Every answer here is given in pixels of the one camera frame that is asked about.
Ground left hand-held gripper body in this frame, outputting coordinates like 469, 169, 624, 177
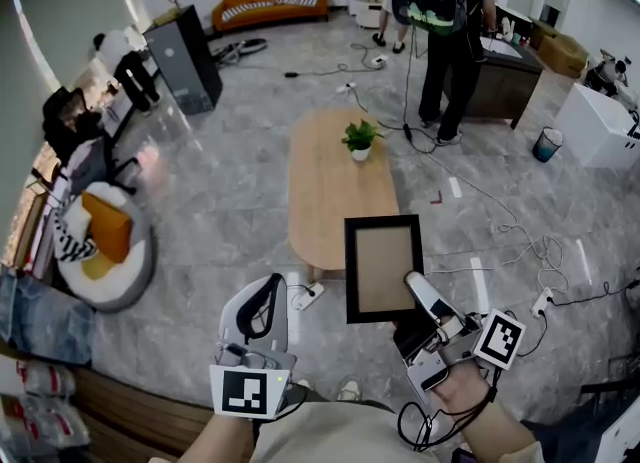
208, 340, 300, 421

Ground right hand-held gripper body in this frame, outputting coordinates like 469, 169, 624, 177
404, 307, 528, 396

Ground black picture frame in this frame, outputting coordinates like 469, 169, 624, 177
343, 214, 426, 325

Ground person's left forearm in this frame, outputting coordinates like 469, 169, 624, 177
177, 413, 257, 463

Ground person's right forearm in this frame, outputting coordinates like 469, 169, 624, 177
442, 390, 546, 463

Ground wooden coffee table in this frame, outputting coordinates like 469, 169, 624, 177
288, 108, 401, 285

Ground person's right hand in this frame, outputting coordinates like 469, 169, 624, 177
431, 357, 492, 411

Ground person's dark trousers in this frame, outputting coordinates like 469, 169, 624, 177
284, 383, 396, 412

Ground person's right shoe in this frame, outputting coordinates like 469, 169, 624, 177
337, 375, 362, 402

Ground person's beige shirt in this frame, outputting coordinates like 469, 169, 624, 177
249, 400, 441, 463

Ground round grey white pouf chair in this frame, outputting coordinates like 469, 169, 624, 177
54, 180, 159, 313

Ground brown wooden bench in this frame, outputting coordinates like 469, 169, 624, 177
69, 368, 216, 463

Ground black metal stand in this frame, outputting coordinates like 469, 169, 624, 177
579, 350, 640, 402

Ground yellow cushion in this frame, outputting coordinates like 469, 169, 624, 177
81, 253, 119, 281

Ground orange cushion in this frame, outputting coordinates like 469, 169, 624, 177
81, 192, 134, 263

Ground green potted plant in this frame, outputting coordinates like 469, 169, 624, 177
340, 119, 386, 162

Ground black white striped cushion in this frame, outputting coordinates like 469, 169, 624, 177
53, 205, 99, 263

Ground blue denim cloth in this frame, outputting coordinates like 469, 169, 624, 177
0, 270, 96, 367

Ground black office chair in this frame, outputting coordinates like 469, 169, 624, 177
102, 135, 139, 195

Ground teal waste bin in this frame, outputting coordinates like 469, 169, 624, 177
531, 126, 565, 164

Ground pile of red-printed plastic packets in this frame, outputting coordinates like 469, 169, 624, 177
0, 358, 91, 452

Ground dark wooden desk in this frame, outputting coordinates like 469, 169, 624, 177
442, 33, 546, 130

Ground white long desk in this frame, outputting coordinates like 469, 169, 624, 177
102, 58, 161, 137

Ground dark grey tall cabinet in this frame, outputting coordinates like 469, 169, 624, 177
143, 4, 224, 116

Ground cardboard box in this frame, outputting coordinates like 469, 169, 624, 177
537, 33, 589, 77

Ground black white machine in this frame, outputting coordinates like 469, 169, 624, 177
584, 48, 634, 97

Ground white round side table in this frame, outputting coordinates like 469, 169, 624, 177
348, 0, 389, 31

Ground orange sofa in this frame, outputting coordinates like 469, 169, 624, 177
210, 0, 331, 32

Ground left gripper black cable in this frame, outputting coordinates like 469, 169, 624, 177
252, 380, 314, 445

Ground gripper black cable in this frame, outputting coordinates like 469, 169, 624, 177
252, 380, 314, 445
397, 365, 501, 452

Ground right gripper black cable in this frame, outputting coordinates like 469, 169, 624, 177
397, 365, 501, 452

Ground thin black floor cable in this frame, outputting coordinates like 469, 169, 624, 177
514, 280, 640, 357

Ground white tangled cable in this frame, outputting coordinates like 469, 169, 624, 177
424, 150, 571, 297

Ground long black floor cable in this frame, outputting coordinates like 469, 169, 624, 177
349, 85, 441, 155

